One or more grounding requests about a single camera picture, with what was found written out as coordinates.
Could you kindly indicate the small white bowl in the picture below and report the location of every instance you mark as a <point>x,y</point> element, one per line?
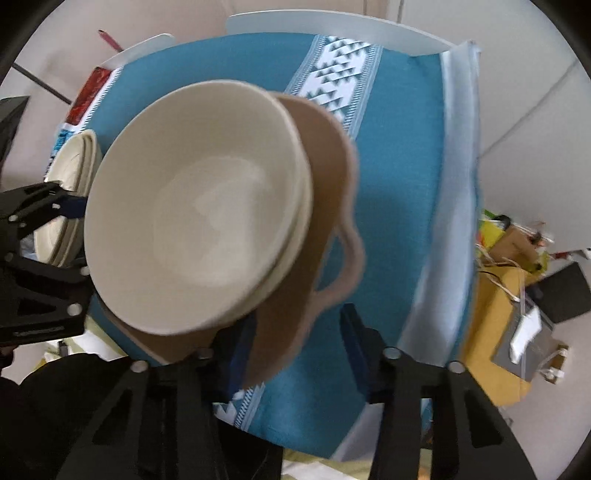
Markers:
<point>194,207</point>

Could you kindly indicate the large white plate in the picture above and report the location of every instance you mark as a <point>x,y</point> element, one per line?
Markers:
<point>93,159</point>
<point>62,175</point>

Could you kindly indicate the pink pen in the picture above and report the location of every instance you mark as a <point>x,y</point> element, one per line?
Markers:
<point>110,40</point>

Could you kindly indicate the blue patterned tablecloth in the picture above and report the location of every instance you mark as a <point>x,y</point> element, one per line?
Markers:
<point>392,184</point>

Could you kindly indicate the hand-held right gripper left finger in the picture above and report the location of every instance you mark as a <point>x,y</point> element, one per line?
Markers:
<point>238,364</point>

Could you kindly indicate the black flat object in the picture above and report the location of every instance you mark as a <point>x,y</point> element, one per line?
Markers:
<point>11,124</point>

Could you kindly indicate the yellow cardboard box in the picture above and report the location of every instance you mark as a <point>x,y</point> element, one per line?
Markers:
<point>485,323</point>

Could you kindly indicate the yellow floral blanket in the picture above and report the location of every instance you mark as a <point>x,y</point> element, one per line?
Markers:
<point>318,468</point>

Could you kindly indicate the brown cardboard piece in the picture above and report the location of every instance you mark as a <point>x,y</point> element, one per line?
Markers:
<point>515,244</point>

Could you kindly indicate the red packet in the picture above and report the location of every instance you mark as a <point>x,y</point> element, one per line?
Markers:
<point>87,94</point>

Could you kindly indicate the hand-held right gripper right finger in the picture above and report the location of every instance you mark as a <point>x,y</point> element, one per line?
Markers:
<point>358,350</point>

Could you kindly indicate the grey board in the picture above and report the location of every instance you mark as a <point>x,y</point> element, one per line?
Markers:
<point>505,360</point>

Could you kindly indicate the white paper card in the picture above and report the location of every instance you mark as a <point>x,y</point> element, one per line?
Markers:
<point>526,334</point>

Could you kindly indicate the black flat pad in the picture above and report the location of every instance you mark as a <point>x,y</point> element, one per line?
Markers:
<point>565,293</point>

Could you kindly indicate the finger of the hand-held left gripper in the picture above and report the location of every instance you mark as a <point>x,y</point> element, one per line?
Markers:
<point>74,207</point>
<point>46,281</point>

